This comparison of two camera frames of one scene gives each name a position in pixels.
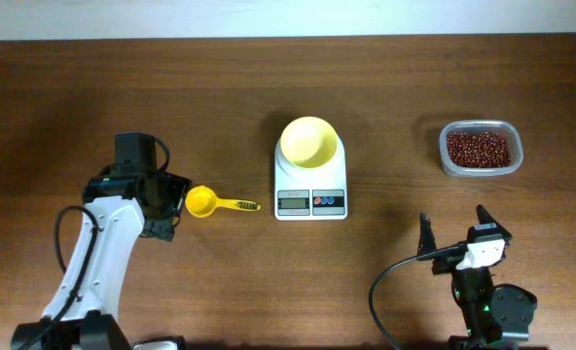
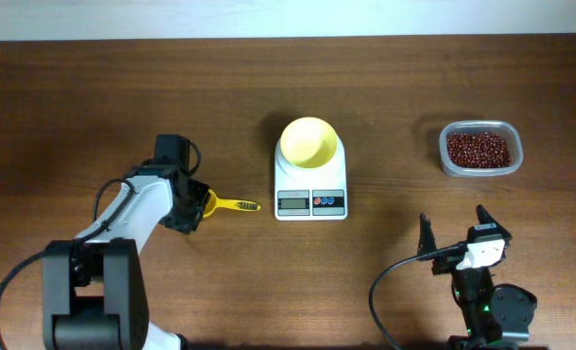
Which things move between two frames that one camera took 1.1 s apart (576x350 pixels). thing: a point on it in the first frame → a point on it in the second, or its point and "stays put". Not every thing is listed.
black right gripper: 446,261 stays put
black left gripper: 169,206 → 194,209
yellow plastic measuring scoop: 201,201 stays put
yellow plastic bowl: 308,142 stays put
